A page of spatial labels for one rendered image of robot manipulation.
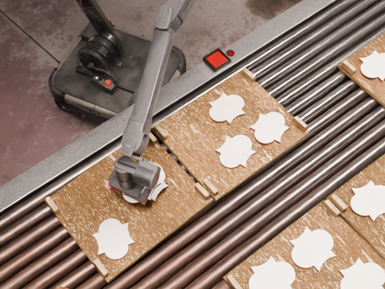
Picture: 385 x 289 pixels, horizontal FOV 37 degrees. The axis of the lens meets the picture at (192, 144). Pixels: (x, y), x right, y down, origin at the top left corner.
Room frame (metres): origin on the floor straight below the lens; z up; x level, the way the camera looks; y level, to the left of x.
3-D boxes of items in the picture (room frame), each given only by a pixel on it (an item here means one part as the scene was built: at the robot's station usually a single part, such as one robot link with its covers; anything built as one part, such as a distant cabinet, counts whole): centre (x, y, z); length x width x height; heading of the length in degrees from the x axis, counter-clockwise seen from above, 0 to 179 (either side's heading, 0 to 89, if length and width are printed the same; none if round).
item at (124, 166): (0.80, 0.19, 1.15); 0.07 x 0.06 x 0.07; 64
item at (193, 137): (1.05, -0.13, 0.93); 0.41 x 0.35 x 0.02; 126
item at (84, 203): (0.80, 0.21, 0.93); 0.41 x 0.35 x 0.02; 128
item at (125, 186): (0.80, 0.20, 1.08); 0.10 x 0.07 x 0.07; 62
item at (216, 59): (1.36, -0.10, 0.92); 0.06 x 0.06 x 0.01; 35
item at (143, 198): (0.78, 0.17, 1.01); 0.07 x 0.07 x 0.09; 62
